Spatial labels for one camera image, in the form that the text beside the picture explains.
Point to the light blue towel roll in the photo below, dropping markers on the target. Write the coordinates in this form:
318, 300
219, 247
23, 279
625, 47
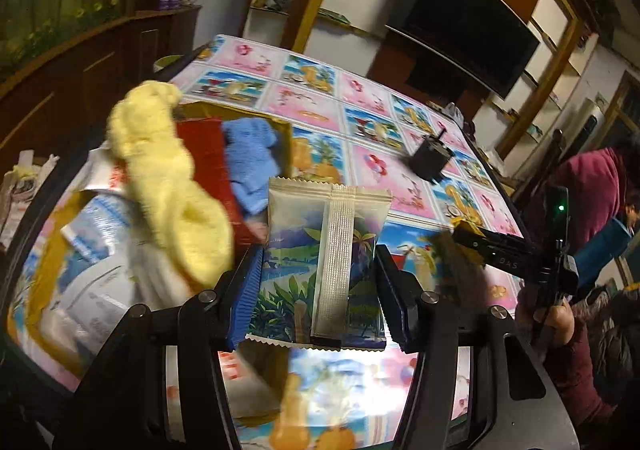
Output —
250, 162

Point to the black flat television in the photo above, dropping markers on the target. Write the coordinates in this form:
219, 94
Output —
485, 38

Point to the white sachet red text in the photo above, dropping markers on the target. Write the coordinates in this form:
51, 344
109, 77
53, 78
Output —
107, 174

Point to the colourful printed tablecloth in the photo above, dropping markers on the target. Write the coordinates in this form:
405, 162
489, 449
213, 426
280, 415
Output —
345, 130

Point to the dark wooden cabinet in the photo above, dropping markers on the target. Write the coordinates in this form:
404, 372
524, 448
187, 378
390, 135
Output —
49, 105

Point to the yellow towel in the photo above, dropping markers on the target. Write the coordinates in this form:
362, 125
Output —
190, 225

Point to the white wall shelf unit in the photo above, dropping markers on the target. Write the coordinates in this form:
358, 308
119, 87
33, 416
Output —
353, 34

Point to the person in maroon top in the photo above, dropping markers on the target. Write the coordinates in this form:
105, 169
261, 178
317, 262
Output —
599, 192

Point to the small black stand device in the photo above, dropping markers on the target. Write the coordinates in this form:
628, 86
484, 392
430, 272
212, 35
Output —
430, 159

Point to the red foil snack bag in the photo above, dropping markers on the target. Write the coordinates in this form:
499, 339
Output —
204, 139

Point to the gold-edged white tray box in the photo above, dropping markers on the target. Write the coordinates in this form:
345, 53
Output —
49, 266

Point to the green white bowl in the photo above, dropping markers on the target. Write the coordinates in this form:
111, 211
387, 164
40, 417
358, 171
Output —
167, 60

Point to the white blue printed pouch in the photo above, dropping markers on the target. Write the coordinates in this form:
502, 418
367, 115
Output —
101, 229

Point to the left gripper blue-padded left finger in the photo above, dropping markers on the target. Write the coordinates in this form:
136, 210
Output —
243, 290

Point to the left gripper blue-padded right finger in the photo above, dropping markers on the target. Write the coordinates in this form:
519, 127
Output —
399, 294

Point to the white pouch with black text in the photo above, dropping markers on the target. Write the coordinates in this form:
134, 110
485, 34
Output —
88, 301

